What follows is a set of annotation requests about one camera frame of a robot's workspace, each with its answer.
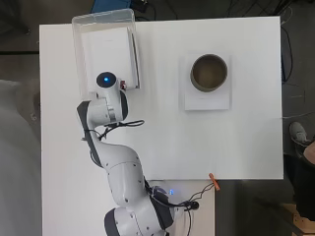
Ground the white printed paper ream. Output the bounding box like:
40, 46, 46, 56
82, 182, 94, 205
80, 27, 134, 93

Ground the clear plastic box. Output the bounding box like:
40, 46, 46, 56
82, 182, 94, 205
71, 8, 142, 103

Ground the blue plastic lid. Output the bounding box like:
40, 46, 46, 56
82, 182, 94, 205
91, 0, 133, 14

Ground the white flat box stand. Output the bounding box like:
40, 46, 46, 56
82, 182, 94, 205
178, 53, 232, 112

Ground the orange clamp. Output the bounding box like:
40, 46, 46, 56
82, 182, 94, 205
208, 172, 221, 192

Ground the person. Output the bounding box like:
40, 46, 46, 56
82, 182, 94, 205
288, 121, 315, 224

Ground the wooden crate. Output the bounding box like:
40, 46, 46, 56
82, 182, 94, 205
283, 203, 315, 236

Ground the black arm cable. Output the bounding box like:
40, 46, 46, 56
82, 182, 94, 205
82, 119, 146, 142

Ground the black base cable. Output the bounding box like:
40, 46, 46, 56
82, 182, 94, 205
176, 182, 217, 236

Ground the black floor cable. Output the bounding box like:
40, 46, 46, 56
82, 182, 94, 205
280, 24, 294, 84

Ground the white floor cable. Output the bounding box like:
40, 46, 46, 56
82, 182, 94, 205
283, 110, 315, 120

